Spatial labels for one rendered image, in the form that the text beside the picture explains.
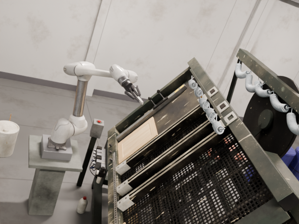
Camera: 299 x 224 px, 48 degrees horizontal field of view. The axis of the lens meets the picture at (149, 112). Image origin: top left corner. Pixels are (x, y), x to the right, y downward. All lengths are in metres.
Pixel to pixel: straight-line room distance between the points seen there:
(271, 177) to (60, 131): 2.02
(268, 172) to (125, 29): 4.83
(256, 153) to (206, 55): 5.17
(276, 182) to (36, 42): 5.10
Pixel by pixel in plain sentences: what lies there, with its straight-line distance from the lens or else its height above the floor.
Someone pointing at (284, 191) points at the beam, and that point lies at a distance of 1.93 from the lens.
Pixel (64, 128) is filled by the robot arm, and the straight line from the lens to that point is 3.29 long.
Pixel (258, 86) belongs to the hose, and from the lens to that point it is 3.25.
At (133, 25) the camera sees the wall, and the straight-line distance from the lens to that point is 6.43.
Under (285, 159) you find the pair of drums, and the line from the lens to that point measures 5.70.
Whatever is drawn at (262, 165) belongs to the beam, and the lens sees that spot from 2.10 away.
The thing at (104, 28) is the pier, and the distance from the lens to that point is 6.21.
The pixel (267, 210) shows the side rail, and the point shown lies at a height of 1.79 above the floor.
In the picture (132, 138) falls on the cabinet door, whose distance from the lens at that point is 3.51.
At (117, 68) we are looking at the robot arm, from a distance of 2.78.
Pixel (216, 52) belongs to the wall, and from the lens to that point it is 7.27.
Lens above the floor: 2.75
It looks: 24 degrees down
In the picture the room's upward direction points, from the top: 21 degrees clockwise
